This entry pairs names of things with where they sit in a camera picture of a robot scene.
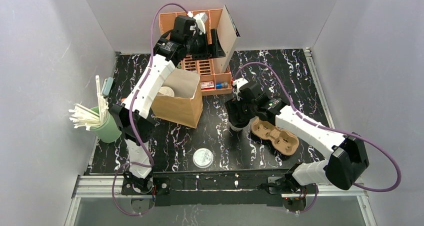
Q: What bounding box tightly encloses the green cup holder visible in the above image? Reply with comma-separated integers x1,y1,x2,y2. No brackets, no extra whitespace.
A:
89,110,122,143

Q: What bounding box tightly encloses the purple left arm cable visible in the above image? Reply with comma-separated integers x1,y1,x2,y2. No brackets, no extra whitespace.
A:
111,3,193,217

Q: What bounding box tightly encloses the white plastic cup lid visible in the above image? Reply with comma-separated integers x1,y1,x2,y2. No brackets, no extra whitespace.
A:
192,148,214,169

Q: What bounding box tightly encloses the blue grey glue bottle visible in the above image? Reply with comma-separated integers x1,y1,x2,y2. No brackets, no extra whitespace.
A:
215,81,229,90

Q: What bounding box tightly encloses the brown paper takeout bag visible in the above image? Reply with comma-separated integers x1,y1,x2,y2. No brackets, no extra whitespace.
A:
151,68,203,128

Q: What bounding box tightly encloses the orange desktop file organizer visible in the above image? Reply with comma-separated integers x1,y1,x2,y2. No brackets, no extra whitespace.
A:
159,8,232,96

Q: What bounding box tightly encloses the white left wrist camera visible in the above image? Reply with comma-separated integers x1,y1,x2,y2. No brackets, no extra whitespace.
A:
187,11,208,35

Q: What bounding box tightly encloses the white board panel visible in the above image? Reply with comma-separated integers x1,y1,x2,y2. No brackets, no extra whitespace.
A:
213,4,240,74

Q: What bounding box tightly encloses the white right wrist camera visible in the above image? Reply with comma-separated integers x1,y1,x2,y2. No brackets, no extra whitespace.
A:
232,77,249,101

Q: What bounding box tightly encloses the white wrapped straws bundle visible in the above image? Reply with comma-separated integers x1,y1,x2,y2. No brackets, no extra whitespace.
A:
68,75,109,131

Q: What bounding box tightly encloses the teal eraser case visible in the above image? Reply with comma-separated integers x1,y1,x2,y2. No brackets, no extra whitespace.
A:
101,77,114,97

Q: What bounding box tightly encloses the red white staples box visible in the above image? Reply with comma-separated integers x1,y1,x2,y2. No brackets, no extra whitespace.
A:
200,81,215,90

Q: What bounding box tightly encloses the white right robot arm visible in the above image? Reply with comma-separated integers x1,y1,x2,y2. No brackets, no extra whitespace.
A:
224,78,370,191

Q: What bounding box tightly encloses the white paper coffee cup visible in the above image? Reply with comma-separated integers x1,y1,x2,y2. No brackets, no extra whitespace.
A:
229,123,249,132

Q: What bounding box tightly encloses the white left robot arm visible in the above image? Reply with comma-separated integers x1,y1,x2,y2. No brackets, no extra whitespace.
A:
109,12,226,180

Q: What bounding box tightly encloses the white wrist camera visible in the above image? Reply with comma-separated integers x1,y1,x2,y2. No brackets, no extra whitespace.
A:
232,77,249,101
187,11,208,35

